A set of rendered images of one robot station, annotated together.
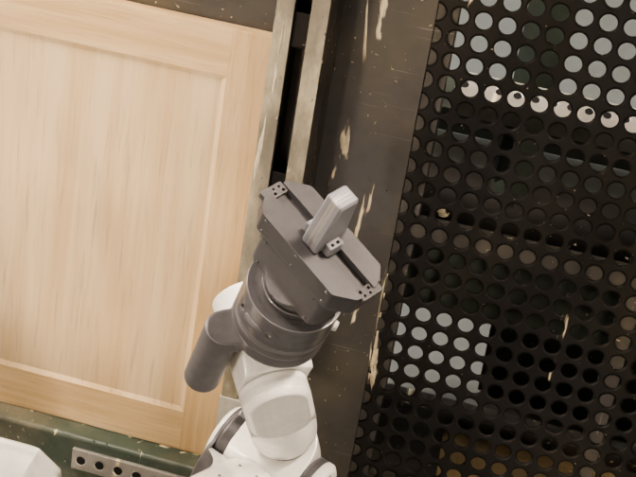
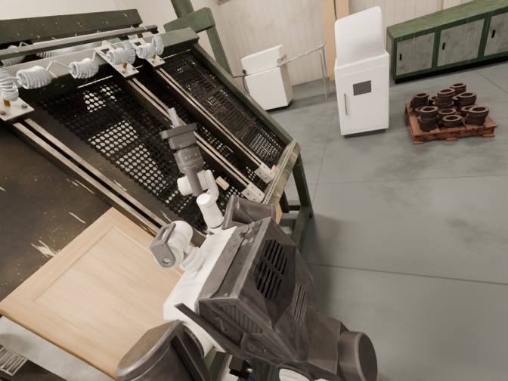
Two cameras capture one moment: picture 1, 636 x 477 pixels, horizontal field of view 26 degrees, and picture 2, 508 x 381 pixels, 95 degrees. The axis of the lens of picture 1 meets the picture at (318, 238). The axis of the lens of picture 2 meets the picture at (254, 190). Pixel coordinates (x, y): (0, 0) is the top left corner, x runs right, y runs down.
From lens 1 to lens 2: 1.08 m
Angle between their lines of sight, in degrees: 55
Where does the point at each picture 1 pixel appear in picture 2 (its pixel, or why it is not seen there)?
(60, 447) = not seen: hidden behind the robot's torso
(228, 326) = (189, 168)
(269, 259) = (177, 141)
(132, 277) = (156, 284)
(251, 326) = (192, 156)
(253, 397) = (209, 175)
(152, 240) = (148, 271)
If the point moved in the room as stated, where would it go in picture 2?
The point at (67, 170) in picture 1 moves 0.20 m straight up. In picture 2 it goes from (113, 289) to (72, 253)
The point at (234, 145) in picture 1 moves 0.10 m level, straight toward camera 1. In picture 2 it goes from (133, 233) to (154, 227)
